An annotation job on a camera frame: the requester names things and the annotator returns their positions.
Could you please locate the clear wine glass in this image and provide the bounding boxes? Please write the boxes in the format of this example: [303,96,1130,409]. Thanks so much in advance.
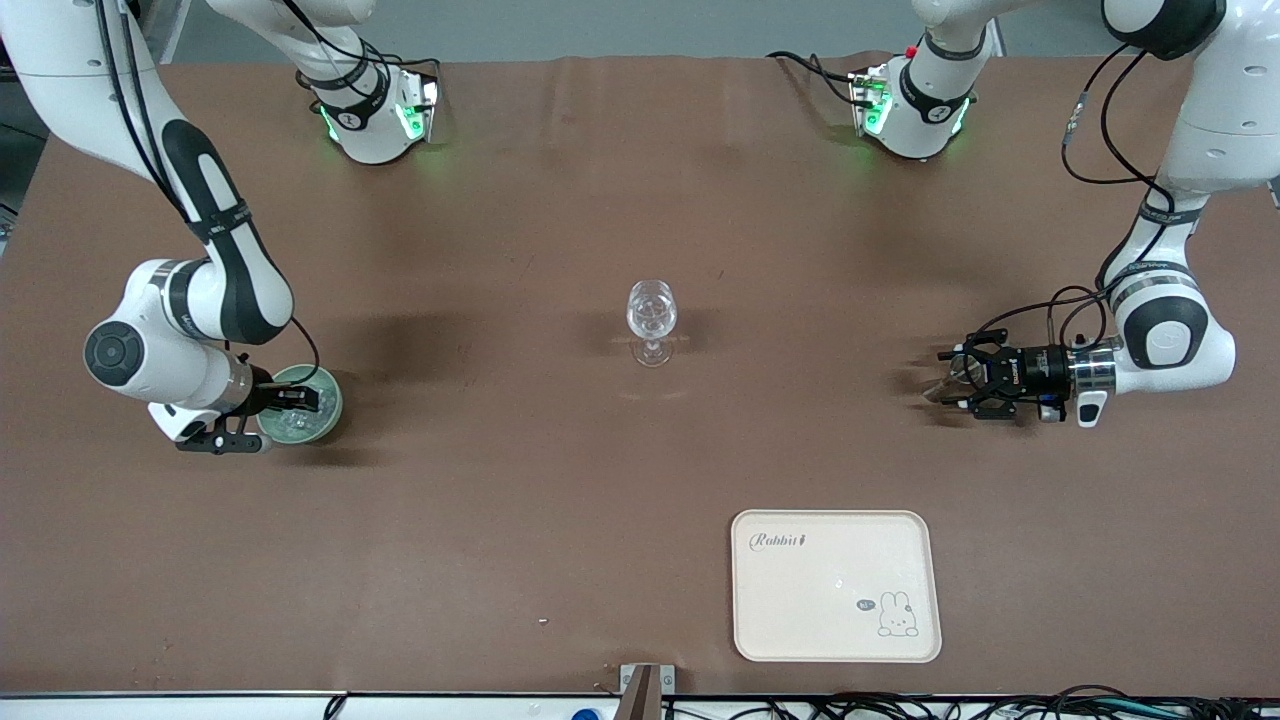
[626,280,679,369]

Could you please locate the green ceramic bowl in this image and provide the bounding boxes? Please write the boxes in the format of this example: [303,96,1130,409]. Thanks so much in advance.
[256,364,344,446]

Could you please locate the cream tray with rabbit print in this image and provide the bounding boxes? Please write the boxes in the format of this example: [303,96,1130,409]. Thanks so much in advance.
[731,509,943,664]

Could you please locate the base connector plate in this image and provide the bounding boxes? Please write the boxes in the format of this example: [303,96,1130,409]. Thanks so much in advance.
[850,68,891,136]
[395,75,442,143]

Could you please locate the brown pole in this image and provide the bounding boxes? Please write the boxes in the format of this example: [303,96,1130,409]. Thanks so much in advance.
[622,665,663,720]

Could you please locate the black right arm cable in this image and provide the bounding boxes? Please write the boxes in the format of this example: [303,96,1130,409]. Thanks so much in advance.
[90,0,323,386]

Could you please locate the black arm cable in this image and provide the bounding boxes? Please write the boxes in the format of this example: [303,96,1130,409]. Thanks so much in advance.
[90,0,323,386]
[975,45,1206,351]

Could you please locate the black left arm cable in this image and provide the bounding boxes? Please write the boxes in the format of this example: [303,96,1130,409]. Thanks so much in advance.
[975,45,1206,351]

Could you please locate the black cable tangle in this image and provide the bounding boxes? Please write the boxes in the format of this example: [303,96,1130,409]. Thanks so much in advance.
[660,685,1280,720]

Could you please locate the black base cable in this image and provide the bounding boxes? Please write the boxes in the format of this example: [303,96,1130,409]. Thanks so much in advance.
[765,50,863,106]
[280,0,443,111]

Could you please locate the grey metal bracket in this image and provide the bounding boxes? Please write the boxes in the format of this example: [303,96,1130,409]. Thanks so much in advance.
[619,663,677,698]

